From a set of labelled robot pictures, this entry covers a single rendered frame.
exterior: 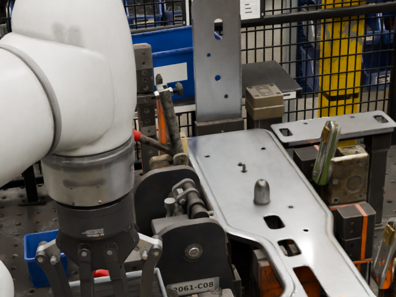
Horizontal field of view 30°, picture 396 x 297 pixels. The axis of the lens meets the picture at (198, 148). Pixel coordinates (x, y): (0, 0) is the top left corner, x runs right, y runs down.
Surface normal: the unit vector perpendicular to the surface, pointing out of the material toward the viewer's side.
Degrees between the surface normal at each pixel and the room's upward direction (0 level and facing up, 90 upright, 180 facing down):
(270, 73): 0
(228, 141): 0
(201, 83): 90
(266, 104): 89
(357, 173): 90
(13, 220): 0
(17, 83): 50
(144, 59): 90
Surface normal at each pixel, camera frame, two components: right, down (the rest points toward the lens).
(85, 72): 0.67, 0.10
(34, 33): -0.46, 0.36
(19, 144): 0.83, 0.29
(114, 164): 0.64, 0.32
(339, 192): 0.22, 0.43
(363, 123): -0.04, -0.89
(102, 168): 0.42, 0.40
